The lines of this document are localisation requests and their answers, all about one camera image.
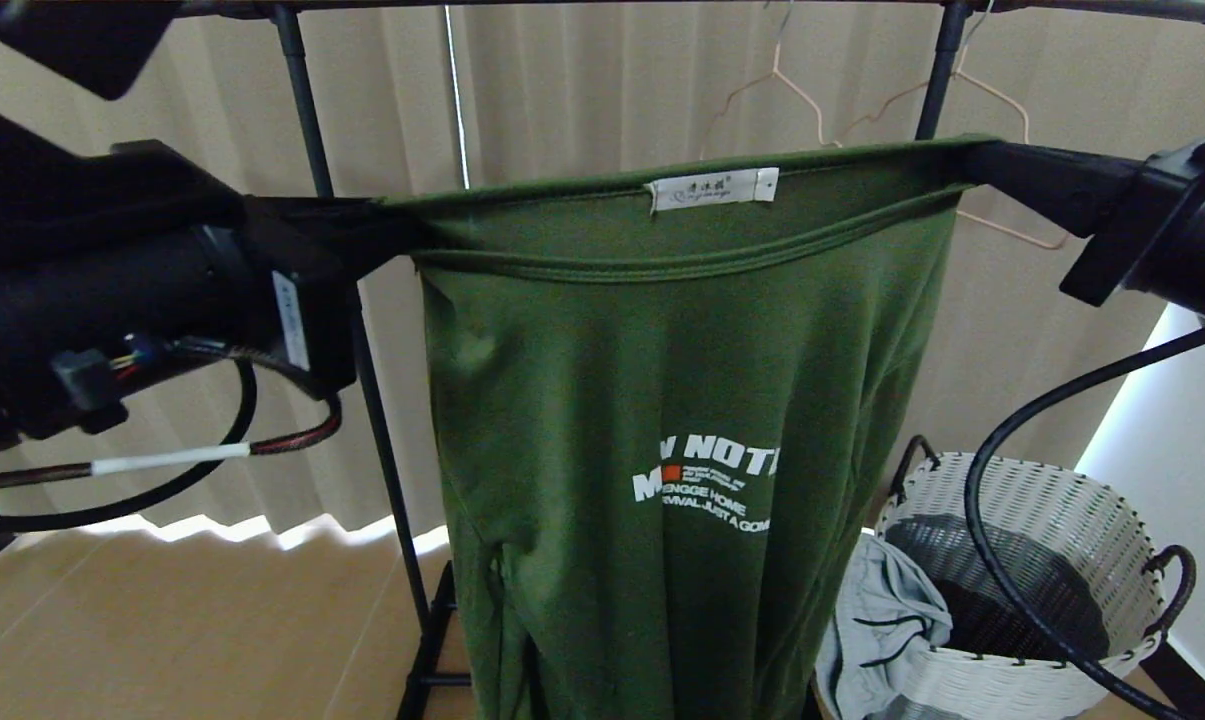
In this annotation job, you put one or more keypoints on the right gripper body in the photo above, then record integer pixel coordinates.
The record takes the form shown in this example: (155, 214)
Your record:
(1192, 230)

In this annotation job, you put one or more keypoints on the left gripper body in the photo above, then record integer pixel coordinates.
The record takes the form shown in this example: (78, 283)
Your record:
(182, 290)

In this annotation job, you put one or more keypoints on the green printed shirt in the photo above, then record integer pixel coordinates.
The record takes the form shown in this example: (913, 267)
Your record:
(662, 350)

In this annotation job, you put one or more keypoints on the pink clothes hanger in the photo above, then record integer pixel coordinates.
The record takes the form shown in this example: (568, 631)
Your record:
(774, 62)
(1025, 125)

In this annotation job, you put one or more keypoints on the black clothes rack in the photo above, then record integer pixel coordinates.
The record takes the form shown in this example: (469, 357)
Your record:
(307, 120)

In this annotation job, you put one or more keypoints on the white laundry basket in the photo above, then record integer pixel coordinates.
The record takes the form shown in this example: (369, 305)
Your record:
(1062, 500)

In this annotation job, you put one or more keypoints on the beige curtain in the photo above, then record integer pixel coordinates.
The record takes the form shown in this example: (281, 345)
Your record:
(582, 90)

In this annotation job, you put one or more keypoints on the pale grey shorts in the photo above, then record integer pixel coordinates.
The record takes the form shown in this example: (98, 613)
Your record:
(882, 620)

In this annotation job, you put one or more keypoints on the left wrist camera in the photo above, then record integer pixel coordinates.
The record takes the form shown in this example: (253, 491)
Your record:
(82, 40)

